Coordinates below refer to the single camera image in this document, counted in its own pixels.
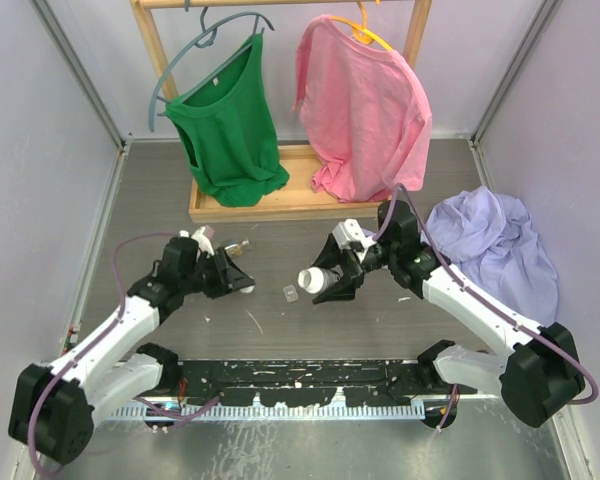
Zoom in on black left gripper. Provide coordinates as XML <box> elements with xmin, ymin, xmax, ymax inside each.
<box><xmin>180</xmin><ymin>247</ymin><xmax>252</xmax><ymax>300</ymax></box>

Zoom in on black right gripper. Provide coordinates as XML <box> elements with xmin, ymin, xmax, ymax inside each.
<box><xmin>303</xmin><ymin>232</ymin><xmax>397</xmax><ymax>304</ymax></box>

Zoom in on white capped pill bottle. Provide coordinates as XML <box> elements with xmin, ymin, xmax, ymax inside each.
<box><xmin>297</xmin><ymin>267</ymin><xmax>340</xmax><ymax>295</ymax></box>

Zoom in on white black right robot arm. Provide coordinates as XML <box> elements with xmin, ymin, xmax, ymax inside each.
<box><xmin>297</xmin><ymin>201</ymin><xmax>585</xmax><ymax>428</ymax></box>

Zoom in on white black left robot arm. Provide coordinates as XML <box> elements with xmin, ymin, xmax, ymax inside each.
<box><xmin>8</xmin><ymin>230</ymin><xmax>255</xmax><ymax>473</ymax></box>

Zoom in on clear bottle of yellow capsules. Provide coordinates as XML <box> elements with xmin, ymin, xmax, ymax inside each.
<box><xmin>223</xmin><ymin>238</ymin><xmax>252</xmax><ymax>258</ymax></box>

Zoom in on wooden clothes rack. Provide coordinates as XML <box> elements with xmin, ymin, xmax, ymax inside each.
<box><xmin>129</xmin><ymin>0</ymin><xmax>434</xmax><ymax>225</ymax></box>

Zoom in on green t-shirt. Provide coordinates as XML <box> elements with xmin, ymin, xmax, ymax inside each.
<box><xmin>165</xmin><ymin>34</ymin><xmax>290</xmax><ymax>207</ymax></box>

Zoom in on lavender crumpled cloth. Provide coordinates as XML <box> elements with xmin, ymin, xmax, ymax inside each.
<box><xmin>421</xmin><ymin>186</ymin><xmax>559</xmax><ymax>326</ymax></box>

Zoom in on pink t-shirt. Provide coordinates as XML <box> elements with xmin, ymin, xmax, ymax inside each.
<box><xmin>294</xmin><ymin>15</ymin><xmax>433</xmax><ymax>202</ymax></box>

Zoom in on yellow clothes hanger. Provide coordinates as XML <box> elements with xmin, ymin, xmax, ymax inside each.
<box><xmin>329</xmin><ymin>1</ymin><xmax>393</xmax><ymax>51</ymax></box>

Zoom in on grey-blue clothes hanger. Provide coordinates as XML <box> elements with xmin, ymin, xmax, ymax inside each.
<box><xmin>131</xmin><ymin>1</ymin><xmax>279</xmax><ymax>134</ymax></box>

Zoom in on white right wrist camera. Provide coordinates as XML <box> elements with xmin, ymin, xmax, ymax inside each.
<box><xmin>332</xmin><ymin>219</ymin><xmax>375</xmax><ymax>250</ymax></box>

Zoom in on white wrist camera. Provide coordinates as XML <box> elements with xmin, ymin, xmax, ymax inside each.
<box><xmin>178</xmin><ymin>225</ymin><xmax>215</xmax><ymax>256</ymax></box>
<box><xmin>332</xmin><ymin>219</ymin><xmax>375</xmax><ymax>250</ymax></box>

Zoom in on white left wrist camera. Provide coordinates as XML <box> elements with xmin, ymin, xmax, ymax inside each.
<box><xmin>178</xmin><ymin>225</ymin><xmax>215</xmax><ymax>256</ymax></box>

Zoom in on aluminium frame rail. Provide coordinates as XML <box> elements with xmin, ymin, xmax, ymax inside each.
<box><xmin>28</xmin><ymin>358</ymin><xmax>574</xmax><ymax>401</ymax></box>

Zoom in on white slotted cable duct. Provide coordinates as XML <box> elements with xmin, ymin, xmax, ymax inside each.
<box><xmin>105</xmin><ymin>400</ymin><xmax>426</xmax><ymax>423</ymax></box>

